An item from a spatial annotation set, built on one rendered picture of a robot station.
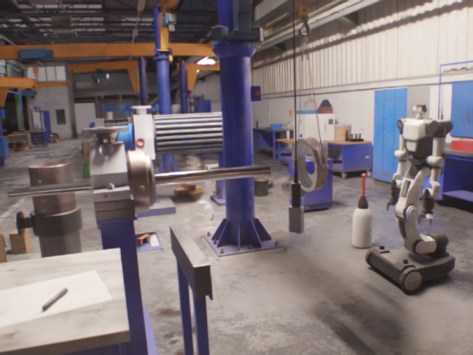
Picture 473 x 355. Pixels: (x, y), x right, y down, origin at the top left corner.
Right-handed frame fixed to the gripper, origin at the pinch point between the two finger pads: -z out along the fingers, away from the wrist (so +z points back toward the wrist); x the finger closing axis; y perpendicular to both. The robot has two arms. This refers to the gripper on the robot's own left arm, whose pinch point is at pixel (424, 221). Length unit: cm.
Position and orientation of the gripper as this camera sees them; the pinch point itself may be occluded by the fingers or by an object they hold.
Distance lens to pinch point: 337.8
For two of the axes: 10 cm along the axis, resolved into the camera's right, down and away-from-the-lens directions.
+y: 2.4, 1.8, -9.5
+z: 1.6, -9.8, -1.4
